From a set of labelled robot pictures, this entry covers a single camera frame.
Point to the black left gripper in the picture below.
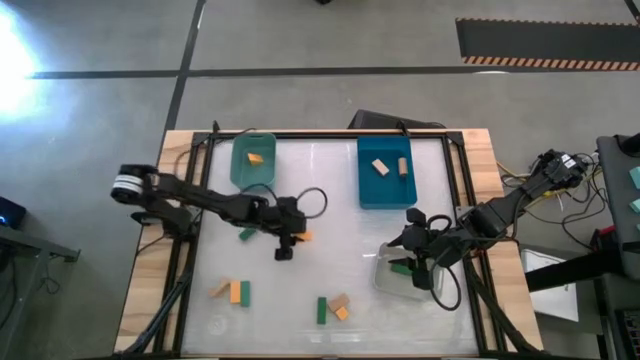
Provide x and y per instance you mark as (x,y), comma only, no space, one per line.
(287,217)

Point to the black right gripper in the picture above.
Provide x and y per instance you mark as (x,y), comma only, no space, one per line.
(427,242)

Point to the orange wooden block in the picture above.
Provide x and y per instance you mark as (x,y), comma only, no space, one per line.
(342,313)
(306,236)
(235,292)
(255,159)

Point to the green wooden block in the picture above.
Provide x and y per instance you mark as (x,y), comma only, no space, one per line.
(400,270)
(247,233)
(245,293)
(321,310)

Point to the natural wooden block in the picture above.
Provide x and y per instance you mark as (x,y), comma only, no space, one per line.
(339,302)
(403,166)
(220,288)
(380,167)

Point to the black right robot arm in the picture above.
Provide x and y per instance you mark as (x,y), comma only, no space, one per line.
(505,205)

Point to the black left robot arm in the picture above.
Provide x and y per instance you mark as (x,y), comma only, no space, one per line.
(210,200)

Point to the grey plastic bin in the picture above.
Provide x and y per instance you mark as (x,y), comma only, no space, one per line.
(395,287)

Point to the white table sheet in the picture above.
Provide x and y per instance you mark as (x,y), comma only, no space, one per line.
(340,225)

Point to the blue plastic bin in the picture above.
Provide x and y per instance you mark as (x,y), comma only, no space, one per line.
(390,195)

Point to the teal green plastic bin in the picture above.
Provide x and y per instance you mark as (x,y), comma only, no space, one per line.
(245,175)

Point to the black box behind table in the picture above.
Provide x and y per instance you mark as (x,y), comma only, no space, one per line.
(372,121)

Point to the yellow connector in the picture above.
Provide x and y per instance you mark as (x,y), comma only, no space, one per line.
(546,192)

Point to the white cardboard box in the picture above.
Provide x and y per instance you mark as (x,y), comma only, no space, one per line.
(555,300)

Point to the black slanted bar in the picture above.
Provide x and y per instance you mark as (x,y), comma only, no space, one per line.
(570,272)

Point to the red tool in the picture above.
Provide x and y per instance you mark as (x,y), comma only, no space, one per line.
(602,234)

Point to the grey cart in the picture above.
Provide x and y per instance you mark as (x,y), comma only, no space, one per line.
(617,200)

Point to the teal item on cart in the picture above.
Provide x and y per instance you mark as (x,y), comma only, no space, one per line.
(636,177)
(636,205)

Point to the dark storage crate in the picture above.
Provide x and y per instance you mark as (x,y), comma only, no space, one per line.
(627,335)

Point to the black hazard-striped floor mat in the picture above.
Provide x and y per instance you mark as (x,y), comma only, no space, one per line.
(540,40)

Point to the grey side table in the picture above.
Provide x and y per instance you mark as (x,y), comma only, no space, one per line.
(30,245)

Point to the black device with blue light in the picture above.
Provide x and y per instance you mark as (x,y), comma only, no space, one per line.
(12,210)

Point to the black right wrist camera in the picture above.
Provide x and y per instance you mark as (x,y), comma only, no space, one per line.
(422,277)

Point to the black aluminium table frame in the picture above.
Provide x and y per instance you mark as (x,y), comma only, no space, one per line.
(300,134)

